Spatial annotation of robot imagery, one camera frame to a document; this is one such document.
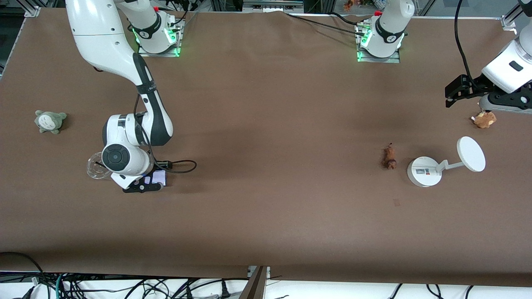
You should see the lilac phone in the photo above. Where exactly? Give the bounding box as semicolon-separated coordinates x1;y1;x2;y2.
143;169;167;186

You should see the brown lion statue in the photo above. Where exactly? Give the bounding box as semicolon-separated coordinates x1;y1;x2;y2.
382;142;397;170

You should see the brown plush toy with tag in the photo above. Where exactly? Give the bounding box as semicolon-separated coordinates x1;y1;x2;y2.
471;110;498;129

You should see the clear plastic cup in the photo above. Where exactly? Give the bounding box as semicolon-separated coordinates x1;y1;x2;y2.
86;152;111;180

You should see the white desk lamp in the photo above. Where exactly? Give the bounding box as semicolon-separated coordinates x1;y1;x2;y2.
407;136;486;188

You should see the brown table cover sheet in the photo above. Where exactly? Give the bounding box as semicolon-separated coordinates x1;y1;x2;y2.
0;8;532;287

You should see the grey totoro plush toy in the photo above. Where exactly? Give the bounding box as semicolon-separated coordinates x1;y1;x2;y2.
34;110;68;135

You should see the brown wooden beam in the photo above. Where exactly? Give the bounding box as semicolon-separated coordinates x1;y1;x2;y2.
239;266;269;299

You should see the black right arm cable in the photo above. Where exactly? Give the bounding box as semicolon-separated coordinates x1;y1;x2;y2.
134;93;197;174

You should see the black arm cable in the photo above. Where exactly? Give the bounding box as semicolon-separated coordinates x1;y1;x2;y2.
134;93;197;174
455;0;475;83

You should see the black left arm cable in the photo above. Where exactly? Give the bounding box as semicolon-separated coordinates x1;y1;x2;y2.
455;0;475;83

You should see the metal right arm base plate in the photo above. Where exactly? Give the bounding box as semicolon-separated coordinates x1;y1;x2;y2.
137;19;182;57

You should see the thin black power cable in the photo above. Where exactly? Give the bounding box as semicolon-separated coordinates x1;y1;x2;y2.
285;12;368;37

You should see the thick black looped cable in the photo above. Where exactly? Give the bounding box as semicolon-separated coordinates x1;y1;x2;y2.
0;251;47;291

